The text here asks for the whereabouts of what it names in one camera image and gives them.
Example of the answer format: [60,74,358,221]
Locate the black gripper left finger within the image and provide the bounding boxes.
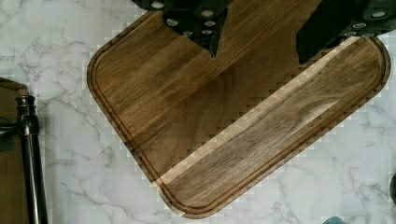
[132,0,233,59]

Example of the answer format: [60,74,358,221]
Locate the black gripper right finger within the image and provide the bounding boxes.
[296,0,396,64]

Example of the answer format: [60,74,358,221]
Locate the wooden tea organizer drawer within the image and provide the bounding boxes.
[0,77,29,224]

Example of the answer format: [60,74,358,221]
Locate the wooden cutting board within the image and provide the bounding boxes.
[87,0,390,218]

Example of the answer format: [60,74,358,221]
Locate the black round pot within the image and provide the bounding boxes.
[389,174,396,204]

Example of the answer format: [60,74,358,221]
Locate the teal canister with wooden lid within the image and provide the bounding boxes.
[322,217,347,224]

